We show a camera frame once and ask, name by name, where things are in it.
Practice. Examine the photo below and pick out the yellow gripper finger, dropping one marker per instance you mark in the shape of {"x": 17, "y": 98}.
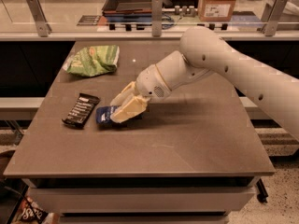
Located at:
{"x": 128, "y": 96}
{"x": 128, "y": 107}

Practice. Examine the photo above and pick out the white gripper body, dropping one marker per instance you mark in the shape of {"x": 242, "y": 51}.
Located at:
{"x": 151, "y": 81}

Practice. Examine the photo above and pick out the blue rxbar blueberry wrapper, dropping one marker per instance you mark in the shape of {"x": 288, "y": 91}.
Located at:
{"x": 103, "y": 114}

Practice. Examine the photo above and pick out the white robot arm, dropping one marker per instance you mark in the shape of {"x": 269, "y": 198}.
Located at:
{"x": 201, "y": 53}

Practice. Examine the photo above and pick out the black rxbar chocolate wrapper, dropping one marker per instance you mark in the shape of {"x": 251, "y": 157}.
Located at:
{"x": 81, "y": 111}

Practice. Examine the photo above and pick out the green chip bag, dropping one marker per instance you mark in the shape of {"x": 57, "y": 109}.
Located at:
{"x": 93, "y": 61}

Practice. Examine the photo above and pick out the open orange toolbox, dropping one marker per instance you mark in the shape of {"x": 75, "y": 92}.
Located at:
{"x": 117, "y": 7}

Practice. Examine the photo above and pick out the brown cardboard box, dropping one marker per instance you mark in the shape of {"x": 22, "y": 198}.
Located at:
{"x": 215, "y": 10}

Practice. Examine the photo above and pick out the white table drawer base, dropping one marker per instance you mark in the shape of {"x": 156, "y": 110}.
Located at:
{"x": 203, "y": 205}

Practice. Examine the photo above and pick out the glass barrier panel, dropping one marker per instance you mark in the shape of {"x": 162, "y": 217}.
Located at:
{"x": 84, "y": 16}

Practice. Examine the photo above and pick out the snack bag on floor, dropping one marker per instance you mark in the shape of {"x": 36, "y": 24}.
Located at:
{"x": 30, "y": 212}

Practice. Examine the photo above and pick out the middle metal glass bracket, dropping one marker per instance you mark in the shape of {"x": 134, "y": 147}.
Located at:
{"x": 156, "y": 14}

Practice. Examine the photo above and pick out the metal glass bracket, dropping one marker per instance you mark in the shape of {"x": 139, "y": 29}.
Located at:
{"x": 156, "y": 14}
{"x": 274, "y": 14}
{"x": 42, "y": 26}

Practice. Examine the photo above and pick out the left metal glass bracket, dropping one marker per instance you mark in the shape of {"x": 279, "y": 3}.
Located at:
{"x": 42, "y": 26}

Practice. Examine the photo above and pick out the right metal glass bracket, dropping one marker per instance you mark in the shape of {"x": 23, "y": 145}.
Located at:
{"x": 274, "y": 14}

